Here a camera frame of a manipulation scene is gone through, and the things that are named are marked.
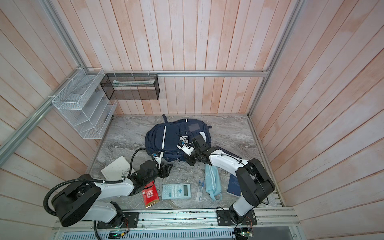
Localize navy blue student backpack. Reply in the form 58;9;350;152
145;115;212;162

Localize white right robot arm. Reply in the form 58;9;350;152
178;135;276;226

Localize light blue pencil case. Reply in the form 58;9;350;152
205;165;223;201

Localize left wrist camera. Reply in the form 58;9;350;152
153;151;164;167

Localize white wire mesh shelf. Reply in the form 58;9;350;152
52;68;117;140

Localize black mesh basket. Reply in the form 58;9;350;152
101;73;160;101

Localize navy notebook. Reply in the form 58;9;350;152
227;174;242;197

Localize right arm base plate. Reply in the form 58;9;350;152
216;209;258;227

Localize aluminium wall rail frame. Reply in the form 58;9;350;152
0;0;307;169

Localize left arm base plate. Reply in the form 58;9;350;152
97;212;140;229

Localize white hardcover book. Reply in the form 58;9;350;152
101;156;130;181

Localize light blue calculator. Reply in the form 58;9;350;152
162;184;191;200

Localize clear pen pack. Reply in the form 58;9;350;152
195;180;205;202

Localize aluminium front rail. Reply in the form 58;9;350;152
50;206;301;233

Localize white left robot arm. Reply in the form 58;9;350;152
43;156;173;228

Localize red booklet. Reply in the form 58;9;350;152
142;181;160;208

